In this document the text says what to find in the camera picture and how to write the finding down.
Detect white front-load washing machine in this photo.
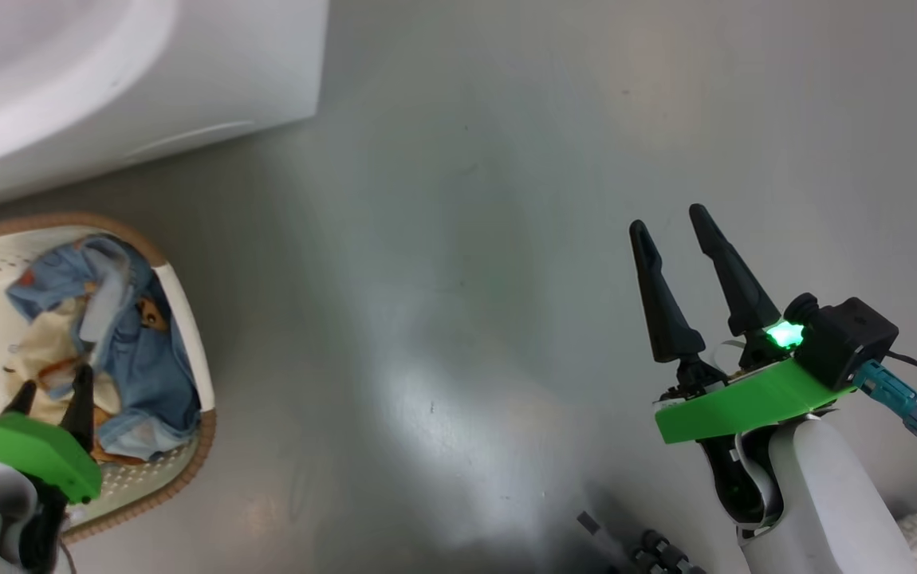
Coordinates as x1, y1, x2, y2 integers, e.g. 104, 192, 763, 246
0, 0, 330, 216

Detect blue patterned garment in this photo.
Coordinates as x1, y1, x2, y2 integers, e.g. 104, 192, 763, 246
6, 235, 203, 462

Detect black cable teal connector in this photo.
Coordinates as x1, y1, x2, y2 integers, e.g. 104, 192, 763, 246
853, 351, 917, 449

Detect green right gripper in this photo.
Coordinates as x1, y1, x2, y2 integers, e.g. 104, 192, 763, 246
628, 204, 856, 445

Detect white perforated basket brown rim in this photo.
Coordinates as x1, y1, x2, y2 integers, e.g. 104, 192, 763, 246
0, 212, 217, 545

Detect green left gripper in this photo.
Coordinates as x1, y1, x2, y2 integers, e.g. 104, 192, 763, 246
0, 365, 103, 505

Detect cream patterned garment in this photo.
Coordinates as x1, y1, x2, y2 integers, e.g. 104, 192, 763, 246
4, 299, 120, 467

